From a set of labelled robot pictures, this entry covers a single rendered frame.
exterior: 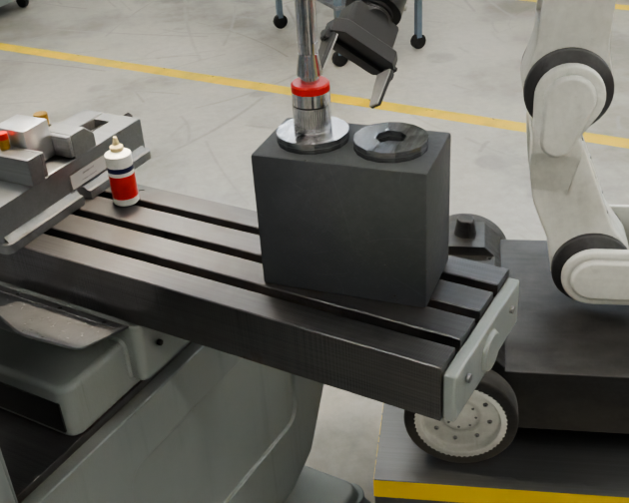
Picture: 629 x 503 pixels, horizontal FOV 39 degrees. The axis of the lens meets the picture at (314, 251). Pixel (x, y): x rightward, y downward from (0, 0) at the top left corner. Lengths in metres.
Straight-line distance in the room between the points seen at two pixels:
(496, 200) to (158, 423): 2.16
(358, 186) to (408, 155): 0.07
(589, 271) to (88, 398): 0.89
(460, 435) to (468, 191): 1.86
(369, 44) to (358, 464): 1.20
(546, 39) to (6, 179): 0.87
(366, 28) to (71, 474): 0.76
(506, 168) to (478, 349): 2.53
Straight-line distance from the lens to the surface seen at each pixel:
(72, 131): 1.44
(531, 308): 1.79
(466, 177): 3.51
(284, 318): 1.12
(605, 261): 1.66
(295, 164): 1.08
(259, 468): 1.76
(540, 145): 1.54
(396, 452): 1.71
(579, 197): 1.64
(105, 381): 1.31
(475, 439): 1.67
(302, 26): 1.06
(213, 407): 1.56
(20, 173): 1.39
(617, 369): 1.66
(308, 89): 1.07
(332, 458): 2.27
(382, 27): 1.38
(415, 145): 1.06
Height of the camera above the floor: 1.59
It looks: 31 degrees down
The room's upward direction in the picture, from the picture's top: 4 degrees counter-clockwise
